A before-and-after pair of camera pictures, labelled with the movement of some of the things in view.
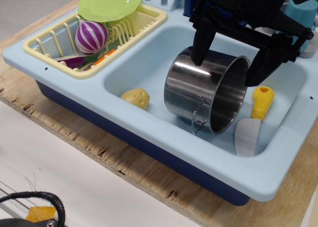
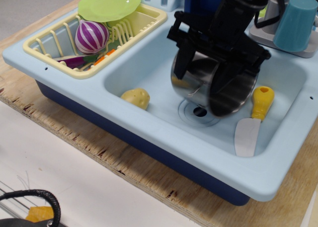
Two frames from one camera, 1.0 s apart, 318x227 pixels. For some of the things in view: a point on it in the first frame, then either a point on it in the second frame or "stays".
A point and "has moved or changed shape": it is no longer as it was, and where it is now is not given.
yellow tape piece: x=39 y=213 stays
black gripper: x=253 y=16 to x=226 y=36
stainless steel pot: x=212 y=92 has moved or changed shape
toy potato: x=139 y=97 stays
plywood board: x=288 y=207 stays
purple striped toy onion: x=91 y=37 stays
